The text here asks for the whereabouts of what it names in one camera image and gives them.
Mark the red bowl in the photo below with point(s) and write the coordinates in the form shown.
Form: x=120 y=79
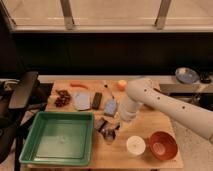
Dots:
x=163 y=146

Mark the green plastic tray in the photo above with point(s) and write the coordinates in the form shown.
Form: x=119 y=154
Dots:
x=59 y=139

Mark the grey plate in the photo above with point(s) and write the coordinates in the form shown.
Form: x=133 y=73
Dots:
x=186 y=75

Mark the white paper cup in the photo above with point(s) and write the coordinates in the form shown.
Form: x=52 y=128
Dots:
x=135 y=145

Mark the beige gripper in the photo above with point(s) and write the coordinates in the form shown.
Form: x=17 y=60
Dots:
x=103 y=125

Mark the black office chair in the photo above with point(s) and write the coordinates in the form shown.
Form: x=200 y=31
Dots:
x=25 y=96

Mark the black rectangular block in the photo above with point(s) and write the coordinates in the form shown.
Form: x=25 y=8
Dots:
x=96 y=100

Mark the orange carrot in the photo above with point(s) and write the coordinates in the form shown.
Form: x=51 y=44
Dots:
x=73 y=84

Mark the orange fruit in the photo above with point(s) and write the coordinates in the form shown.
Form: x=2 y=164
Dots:
x=121 y=84

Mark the wooden table board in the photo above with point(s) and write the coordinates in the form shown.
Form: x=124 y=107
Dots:
x=115 y=156

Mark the black brush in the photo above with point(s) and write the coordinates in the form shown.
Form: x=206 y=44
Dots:
x=117 y=126

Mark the dark red grapes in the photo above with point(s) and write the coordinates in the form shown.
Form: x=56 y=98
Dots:
x=63 y=98

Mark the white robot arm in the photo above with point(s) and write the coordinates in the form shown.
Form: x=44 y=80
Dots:
x=141 y=91

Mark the blue scrub brush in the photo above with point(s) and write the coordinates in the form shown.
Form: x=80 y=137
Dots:
x=111 y=104

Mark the small metal cup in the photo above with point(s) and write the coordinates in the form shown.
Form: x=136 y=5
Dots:
x=109 y=136

